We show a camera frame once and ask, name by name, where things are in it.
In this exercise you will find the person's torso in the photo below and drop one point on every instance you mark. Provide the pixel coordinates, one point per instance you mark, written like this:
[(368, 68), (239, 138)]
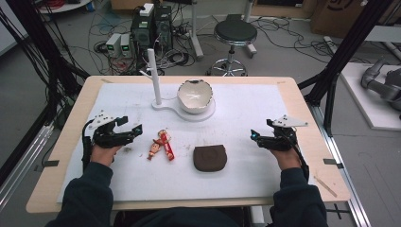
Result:
[(176, 217)]

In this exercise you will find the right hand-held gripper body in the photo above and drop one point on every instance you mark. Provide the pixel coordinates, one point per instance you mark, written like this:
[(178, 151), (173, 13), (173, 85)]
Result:
[(281, 135)]

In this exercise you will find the black metal frame post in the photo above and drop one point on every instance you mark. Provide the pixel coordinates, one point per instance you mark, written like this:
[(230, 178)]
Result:
[(342, 53), (41, 50)]

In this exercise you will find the brown coin pouch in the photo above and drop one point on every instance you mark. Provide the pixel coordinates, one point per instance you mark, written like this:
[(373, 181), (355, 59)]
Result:
[(210, 158)]

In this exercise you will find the black computer tower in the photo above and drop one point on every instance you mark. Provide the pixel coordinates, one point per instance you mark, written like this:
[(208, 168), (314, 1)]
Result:
[(151, 28)]

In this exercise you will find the white power supply box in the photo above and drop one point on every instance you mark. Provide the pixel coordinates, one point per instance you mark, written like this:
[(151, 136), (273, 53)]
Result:
[(113, 44), (125, 45)]

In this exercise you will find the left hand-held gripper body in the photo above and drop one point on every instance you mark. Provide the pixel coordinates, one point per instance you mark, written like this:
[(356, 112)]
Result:
[(105, 135)]

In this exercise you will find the white egg-shaped bowl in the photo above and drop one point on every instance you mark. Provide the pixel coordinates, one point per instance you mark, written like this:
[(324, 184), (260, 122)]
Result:
[(194, 96)]

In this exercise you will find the white hanger stand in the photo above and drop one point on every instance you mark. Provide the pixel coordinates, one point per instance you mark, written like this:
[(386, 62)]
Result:
[(164, 101)]

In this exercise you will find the person's right hand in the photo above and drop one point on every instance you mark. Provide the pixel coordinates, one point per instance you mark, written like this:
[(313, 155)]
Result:
[(286, 159)]

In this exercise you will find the cardboard box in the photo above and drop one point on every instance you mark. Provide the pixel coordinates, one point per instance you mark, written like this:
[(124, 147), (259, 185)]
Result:
[(340, 14)]

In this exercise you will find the black round stool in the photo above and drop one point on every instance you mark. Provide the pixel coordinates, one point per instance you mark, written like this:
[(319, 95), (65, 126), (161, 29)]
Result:
[(235, 38)]

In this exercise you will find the person's left hand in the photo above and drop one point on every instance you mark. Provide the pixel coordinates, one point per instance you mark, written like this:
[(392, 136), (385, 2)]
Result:
[(103, 155)]

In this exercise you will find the wooden stick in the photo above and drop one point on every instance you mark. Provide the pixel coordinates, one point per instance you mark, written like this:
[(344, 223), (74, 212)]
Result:
[(325, 186)]

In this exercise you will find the white table mat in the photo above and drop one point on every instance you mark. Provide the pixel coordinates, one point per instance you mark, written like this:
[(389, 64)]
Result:
[(176, 176)]

